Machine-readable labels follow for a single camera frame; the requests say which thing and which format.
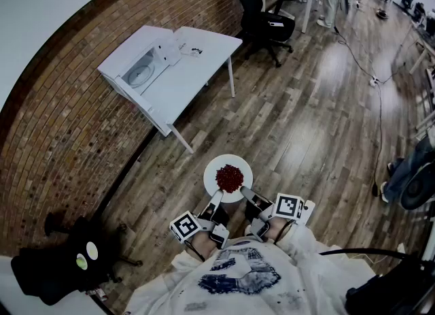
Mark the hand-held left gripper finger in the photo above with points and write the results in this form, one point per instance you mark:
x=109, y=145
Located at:
x=216, y=200

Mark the round green sticker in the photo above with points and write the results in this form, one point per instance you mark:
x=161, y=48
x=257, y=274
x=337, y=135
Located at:
x=81, y=261

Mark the round robot vacuum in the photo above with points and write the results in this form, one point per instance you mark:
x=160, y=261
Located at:
x=382, y=14

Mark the plain black office chair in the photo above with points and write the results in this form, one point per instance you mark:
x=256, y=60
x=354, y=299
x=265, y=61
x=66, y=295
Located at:
x=268, y=34

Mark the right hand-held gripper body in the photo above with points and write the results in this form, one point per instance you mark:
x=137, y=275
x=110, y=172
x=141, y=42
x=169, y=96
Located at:
x=289, y=206

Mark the white printed leaflet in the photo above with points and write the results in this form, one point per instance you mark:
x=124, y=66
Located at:
x=191, y=50

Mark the round white sticker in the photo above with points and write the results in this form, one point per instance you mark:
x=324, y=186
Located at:
x=92, y=250

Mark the pile of red berries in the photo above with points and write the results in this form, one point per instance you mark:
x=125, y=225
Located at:
x=229, y=178

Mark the black office chair with stickers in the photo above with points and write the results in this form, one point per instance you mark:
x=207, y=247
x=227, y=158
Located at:
x=61, y=273

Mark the white power strip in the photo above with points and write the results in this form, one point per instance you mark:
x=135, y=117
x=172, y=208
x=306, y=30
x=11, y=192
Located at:
x=374, y=81

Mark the person's white printed sweatshirt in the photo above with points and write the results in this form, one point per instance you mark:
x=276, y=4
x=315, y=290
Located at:
x=258, y=293

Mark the white table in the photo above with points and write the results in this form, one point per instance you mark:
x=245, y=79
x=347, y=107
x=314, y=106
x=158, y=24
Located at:
x=200, y=68

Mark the black bag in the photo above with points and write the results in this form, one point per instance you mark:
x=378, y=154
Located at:
x=391, y=296

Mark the white round plate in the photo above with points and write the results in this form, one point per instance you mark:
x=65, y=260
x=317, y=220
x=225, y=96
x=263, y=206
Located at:
x=210, y=174

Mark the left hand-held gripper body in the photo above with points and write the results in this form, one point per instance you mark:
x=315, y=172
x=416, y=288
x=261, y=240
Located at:
x=217, y=230

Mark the white microwave oven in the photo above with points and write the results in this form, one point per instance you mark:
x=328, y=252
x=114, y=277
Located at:
x=125, y=51

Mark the person's right forearm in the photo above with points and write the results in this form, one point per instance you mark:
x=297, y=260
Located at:
x=280, y=228

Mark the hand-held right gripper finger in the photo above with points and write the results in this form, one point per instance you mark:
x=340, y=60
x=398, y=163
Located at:
x=251, y=195

